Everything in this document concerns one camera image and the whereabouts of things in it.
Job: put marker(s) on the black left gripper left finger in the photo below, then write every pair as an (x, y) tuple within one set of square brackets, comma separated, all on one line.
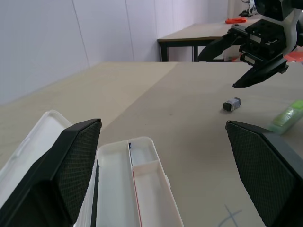
[(59, 170)]

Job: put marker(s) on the orange tool on table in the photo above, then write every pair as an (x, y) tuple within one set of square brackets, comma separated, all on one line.
[(235, 20)]

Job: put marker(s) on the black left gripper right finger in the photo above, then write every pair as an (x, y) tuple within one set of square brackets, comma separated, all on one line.
[(267, 170)]

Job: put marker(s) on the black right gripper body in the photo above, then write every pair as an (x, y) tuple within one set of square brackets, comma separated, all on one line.
[(265, 40)]

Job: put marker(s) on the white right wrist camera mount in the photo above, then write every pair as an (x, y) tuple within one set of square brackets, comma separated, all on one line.
[(291, 28)]

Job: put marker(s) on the orange object behind gripper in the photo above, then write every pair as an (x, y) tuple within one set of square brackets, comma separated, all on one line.
[(296, 56)]

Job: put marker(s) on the white and black background device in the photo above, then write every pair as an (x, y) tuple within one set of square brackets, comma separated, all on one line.
[(249, 8)]

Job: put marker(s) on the wooden table with black frame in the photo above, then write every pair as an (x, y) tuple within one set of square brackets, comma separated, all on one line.
[(196, 33)]

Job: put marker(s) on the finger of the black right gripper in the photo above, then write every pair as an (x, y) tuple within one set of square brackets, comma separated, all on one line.
[(217, 47), (260, 74)]

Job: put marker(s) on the white plastic pencil case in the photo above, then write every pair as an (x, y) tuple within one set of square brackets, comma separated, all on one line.
[(118, 184)]

